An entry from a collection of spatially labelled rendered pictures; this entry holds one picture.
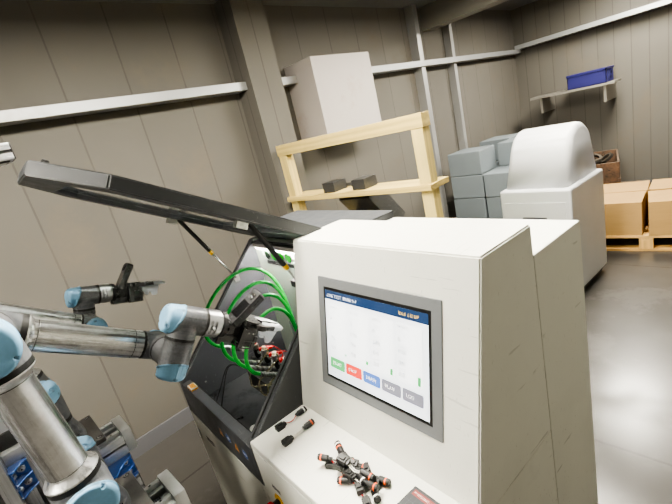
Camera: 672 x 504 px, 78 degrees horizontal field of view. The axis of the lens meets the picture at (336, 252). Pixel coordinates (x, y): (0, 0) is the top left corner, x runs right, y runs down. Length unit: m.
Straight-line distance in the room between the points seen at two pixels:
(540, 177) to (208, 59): 2.86
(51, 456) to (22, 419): 0.11
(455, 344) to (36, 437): 0.90
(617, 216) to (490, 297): 4.21
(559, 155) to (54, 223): 3.71
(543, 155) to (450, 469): 3.19
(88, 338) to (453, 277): 0.89
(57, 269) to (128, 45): 1.55
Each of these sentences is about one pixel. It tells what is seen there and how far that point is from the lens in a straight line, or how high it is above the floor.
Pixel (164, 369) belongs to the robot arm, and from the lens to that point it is 1.16.
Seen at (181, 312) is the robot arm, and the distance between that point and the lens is 1.13.
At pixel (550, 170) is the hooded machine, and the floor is 1.13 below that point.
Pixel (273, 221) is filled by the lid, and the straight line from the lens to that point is 1.33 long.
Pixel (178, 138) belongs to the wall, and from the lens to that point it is 3.36.
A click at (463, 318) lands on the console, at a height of 1.42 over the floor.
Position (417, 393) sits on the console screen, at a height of 1.21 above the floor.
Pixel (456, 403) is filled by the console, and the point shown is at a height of 1.22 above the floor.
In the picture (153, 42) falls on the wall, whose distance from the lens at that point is 3.47.
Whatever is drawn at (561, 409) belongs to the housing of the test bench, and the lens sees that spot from 1.41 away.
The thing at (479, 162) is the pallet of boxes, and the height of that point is 1.12.
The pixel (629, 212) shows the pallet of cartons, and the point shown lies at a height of 0.41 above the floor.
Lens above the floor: 1.86
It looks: 16 degrees down
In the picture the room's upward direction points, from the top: 14 degrees counter-clockwise
